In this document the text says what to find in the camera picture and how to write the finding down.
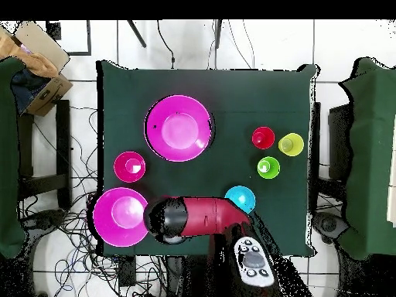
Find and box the large pink bowl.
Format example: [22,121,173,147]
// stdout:
[92,186,150,248]
[143,94,214,162]

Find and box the small blue bowl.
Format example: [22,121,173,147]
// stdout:
[224,185,257,215]

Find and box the red cup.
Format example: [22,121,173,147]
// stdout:
[251,125,276,150]

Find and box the green cup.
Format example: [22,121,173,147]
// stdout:
[257,156,282,179]

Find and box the crimson bowl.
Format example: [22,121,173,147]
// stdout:
[113,151,147,183]

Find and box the dark green tablecloth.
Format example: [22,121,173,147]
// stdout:
[96,59,321,258]

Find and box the yellow cup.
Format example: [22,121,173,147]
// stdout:
[277,132,305,158]

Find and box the black floor box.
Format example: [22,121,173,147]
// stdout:
[118,255,138,288]

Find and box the black tripod leg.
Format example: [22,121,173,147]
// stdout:
[213,19,224,50]
[126,19,148,49]

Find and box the black rounded floor base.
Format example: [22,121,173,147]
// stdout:
[29,209,67,230]

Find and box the cardboard box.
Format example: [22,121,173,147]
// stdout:
[0,20,74,118]

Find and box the green side table cloth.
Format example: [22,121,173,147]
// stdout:
[0,56,27,259]
[338,56,396,261]

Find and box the black cable with plug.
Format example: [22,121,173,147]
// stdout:
[155,19,176,70]

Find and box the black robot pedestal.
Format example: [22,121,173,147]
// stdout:
[166,255,217,297]

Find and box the black stool frame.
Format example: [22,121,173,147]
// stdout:
[16,99,73,211]

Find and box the tangle of black cables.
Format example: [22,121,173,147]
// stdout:
[18,104,168,297]

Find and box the black square frame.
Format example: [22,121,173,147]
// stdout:
[46,19,93,56]

